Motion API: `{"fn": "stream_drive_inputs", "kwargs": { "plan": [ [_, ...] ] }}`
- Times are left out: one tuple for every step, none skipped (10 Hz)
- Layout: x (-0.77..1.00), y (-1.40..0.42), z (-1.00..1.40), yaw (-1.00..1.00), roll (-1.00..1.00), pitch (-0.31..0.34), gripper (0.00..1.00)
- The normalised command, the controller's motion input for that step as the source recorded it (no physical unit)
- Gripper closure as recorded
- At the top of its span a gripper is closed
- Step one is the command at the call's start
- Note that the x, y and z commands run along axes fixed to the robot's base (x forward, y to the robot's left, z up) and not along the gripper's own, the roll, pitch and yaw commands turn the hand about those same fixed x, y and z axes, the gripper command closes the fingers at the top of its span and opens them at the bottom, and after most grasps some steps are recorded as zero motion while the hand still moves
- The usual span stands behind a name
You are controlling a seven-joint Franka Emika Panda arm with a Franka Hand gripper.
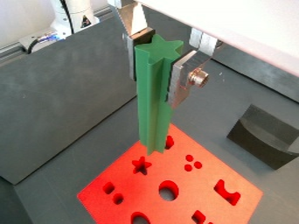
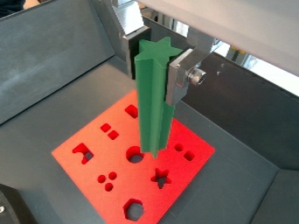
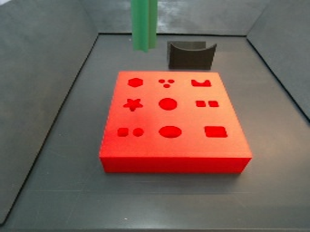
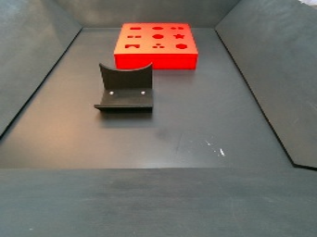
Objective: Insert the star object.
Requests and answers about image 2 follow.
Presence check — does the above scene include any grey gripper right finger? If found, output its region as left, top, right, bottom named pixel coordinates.
left=166, top=27, right=216, bottom=106

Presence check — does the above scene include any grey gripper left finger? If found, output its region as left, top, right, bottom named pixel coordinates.
left=112, top=0, right=151, bottom=80

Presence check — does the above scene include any green star-shaped peg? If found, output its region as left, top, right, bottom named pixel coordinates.
left=135, top=37, right=183, bottom=158

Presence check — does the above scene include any black object at corner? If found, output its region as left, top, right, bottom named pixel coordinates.
left=0, top=184, right=38, bottom=224

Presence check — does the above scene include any red shape-sorting board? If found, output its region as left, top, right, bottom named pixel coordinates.
left=52, top=91, right=215, bottom=224

